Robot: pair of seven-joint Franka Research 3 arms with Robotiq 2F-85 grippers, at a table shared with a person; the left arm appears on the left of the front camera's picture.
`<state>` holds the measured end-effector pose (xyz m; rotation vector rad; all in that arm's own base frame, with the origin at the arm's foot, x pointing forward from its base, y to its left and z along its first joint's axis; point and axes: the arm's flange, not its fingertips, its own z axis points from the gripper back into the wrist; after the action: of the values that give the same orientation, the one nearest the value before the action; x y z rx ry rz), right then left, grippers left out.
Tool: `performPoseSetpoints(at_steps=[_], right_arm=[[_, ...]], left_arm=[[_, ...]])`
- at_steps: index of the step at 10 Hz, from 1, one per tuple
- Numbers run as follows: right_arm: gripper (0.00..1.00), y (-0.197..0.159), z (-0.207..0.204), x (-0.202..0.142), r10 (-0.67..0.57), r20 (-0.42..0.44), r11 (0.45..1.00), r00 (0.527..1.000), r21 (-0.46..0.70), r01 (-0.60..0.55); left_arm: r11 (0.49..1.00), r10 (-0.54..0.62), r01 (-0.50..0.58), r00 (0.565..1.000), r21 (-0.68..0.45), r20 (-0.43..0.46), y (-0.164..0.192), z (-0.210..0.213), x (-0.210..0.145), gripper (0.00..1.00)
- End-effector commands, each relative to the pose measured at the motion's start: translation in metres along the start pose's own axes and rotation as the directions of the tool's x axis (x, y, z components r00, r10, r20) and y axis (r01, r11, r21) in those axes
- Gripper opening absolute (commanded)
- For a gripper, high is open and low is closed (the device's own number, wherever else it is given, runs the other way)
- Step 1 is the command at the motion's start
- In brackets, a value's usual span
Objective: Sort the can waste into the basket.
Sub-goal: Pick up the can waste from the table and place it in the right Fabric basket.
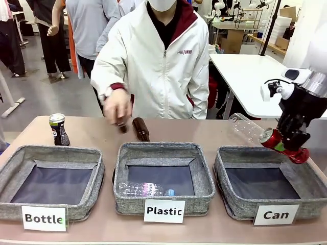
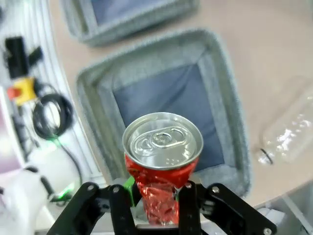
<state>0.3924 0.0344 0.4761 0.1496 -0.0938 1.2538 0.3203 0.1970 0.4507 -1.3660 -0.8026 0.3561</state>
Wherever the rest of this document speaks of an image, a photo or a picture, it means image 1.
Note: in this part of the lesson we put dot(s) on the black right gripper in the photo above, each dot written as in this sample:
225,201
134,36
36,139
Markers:
301,107

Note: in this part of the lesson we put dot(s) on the red soda can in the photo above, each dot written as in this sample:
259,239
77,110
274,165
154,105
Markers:
270,140

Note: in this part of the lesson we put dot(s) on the small brown glass bottle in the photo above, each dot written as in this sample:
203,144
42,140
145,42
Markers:
123,128

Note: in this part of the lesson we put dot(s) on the person's right forearm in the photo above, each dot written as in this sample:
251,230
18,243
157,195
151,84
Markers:
107,69

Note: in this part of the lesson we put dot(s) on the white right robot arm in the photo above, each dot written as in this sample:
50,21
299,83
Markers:
316,38

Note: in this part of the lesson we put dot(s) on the grey basket labelled can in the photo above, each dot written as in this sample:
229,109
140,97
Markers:
260,181

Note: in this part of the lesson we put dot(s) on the white can label card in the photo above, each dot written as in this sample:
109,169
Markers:
276,215

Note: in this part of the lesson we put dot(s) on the grey basket labelled plastic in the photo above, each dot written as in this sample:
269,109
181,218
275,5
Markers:
163,176

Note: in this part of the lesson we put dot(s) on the black pepsi can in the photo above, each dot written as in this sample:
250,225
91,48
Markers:
60,130

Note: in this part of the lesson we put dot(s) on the grey basket labelled bottle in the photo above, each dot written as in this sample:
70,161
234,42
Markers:
51,178

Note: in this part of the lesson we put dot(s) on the person's right hand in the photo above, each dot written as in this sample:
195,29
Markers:
117,106

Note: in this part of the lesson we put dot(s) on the clear plastic bottle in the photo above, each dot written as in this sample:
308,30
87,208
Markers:
245,127

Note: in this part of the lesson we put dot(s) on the white table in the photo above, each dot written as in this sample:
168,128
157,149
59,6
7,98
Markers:
245,76

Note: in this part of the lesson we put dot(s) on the red bag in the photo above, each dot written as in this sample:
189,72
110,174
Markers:
212,92

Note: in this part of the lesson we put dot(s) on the wooden shelf board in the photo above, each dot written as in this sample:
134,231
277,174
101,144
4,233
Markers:
270,44

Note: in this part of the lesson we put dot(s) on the white foam boxes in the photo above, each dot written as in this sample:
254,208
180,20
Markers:
281,28

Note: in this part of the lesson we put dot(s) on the blue liquid bottle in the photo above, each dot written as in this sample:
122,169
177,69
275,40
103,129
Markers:
260,32

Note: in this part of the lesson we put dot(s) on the black pole stand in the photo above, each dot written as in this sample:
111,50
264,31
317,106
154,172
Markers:
270,28

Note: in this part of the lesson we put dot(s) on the large cardboard box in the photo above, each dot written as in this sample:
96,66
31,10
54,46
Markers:
233,42

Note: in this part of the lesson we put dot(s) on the small cardboard box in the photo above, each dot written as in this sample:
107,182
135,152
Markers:
288,11

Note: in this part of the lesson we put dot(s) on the person in white jacket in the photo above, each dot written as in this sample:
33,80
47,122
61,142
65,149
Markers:
158,71

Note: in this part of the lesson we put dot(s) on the white plastic label card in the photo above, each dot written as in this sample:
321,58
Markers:
164,211

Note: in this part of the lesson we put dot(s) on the large brown glass bottle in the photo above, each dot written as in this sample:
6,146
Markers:
140,128

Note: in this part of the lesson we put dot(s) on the crushed clear water bottle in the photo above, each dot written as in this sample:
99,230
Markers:
143,189

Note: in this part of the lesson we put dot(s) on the white face mask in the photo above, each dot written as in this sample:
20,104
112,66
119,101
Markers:
161,4

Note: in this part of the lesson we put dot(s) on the bystander in grey shirt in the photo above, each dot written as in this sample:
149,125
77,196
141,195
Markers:
87,28

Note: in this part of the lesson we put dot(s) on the bystander in black trousers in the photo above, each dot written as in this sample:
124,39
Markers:
53,43

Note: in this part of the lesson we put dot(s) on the white bottle label card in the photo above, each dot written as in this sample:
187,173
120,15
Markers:
44,218

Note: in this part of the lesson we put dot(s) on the white desk leg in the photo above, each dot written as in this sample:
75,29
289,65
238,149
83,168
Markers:
11,102

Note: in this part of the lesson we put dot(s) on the bystander in dark clothes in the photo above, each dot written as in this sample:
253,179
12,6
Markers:
10,46

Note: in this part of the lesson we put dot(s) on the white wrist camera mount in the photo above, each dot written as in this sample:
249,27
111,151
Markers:
265,93

